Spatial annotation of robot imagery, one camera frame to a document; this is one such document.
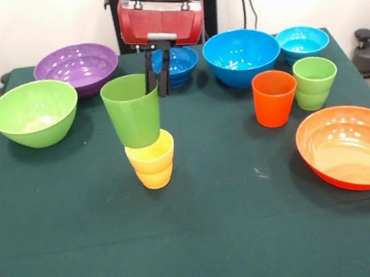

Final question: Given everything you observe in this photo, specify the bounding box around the dark blue small bowl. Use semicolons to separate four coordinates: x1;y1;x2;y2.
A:
150;42;203;91

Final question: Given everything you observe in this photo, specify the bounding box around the plain green cup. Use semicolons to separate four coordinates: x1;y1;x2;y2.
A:
98;70;168;154

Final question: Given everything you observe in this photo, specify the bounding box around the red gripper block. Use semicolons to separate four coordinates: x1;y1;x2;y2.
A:
115;0;215;103

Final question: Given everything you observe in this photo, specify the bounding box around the light blue small bowl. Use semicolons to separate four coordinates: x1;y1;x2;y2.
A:
274;22;333;67

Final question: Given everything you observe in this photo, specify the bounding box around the large green bowl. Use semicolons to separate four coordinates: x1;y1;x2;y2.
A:
0;75;85;154

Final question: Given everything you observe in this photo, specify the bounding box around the ribbed green cup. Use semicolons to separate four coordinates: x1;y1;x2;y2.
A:
290;53;343;114

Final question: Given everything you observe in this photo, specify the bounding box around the wide orange bowl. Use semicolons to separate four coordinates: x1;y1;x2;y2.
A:
291;101;370;200

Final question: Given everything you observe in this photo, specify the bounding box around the ribbed yellow cup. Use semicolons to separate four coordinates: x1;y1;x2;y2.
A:
122;127;181;194

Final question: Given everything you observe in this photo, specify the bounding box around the dark green table cloth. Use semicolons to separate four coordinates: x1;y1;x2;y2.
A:
0;18;370;277

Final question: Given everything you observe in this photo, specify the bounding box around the large blue bowl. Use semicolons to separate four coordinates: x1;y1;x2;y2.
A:
199;23;286;94

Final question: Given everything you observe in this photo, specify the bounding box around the plain orange cup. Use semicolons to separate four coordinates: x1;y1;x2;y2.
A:
250;67;304;131

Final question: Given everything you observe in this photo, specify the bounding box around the purple bowl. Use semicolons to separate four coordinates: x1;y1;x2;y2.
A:
30;39;124;105

